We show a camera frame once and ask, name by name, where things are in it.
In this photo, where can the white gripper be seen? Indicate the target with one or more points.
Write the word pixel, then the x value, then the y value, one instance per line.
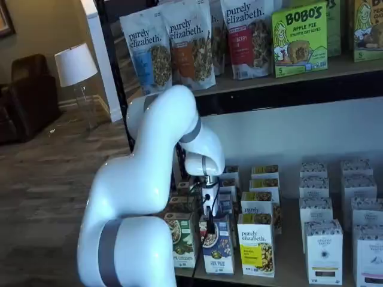
pixel 211 200

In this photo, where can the blue white oatmeal box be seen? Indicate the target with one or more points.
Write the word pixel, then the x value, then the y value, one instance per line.
pixel 230 185
pixel 218 254
pixel 226 203
pixel 232 172

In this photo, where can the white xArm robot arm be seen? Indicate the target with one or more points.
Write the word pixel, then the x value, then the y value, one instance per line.
pixel 134 179

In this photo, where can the green white oatmeal box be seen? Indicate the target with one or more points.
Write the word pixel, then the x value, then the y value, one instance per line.
pixel 182 248
pixel 184 188
pixel 179 206

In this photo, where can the yellow white oatmeal box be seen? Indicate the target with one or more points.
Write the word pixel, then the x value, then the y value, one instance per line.
pixel 264 170
pixel 254 239
pixel 263 183
pixel 257 203

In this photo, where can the white tea box black band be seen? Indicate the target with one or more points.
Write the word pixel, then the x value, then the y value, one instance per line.
pixel 323 254

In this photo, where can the white tea box pink band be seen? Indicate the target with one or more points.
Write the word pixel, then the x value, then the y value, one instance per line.
pixel 371 263

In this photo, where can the green Bobo's apple pie box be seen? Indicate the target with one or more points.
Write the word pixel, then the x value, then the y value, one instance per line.
pixel 299 45

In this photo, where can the white granola bag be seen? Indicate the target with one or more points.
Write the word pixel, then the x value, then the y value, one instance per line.
pixel 220 45

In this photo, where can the granola bag orange label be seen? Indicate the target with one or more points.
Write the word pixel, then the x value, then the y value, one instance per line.
pixel 191 45

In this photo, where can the granola bag red label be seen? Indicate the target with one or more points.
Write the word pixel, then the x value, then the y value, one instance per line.
pixel 248 45

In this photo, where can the granola bag blue label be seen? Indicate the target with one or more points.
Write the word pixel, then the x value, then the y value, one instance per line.
pixel 143 45

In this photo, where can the white shade floor lamp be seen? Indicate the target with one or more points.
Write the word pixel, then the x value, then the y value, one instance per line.
pixel 74 65

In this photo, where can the dark brown armchair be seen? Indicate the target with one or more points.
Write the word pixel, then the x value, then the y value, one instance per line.
pixel 27 104

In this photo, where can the black frame wooden shelf unit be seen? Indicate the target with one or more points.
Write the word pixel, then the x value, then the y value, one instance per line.
pixel 254 101

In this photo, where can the dark framed wall picture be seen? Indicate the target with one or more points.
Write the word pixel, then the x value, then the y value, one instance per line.
pixel 4 18

